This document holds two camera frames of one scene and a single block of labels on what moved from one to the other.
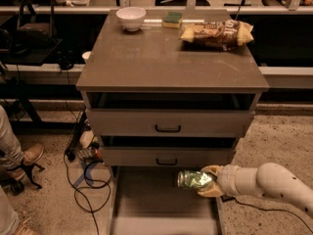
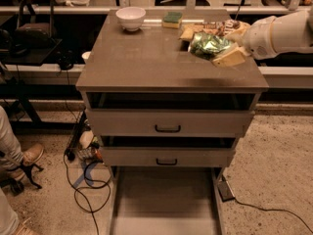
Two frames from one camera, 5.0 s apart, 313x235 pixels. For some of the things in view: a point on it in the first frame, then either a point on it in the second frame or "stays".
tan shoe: (32, 154) stays
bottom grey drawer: (148, 201) stays
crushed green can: (193, 178) -> (208, 45)
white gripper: (228, 180) -> (259, 38)
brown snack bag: (222, 34) stays
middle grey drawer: (168, 152) stays
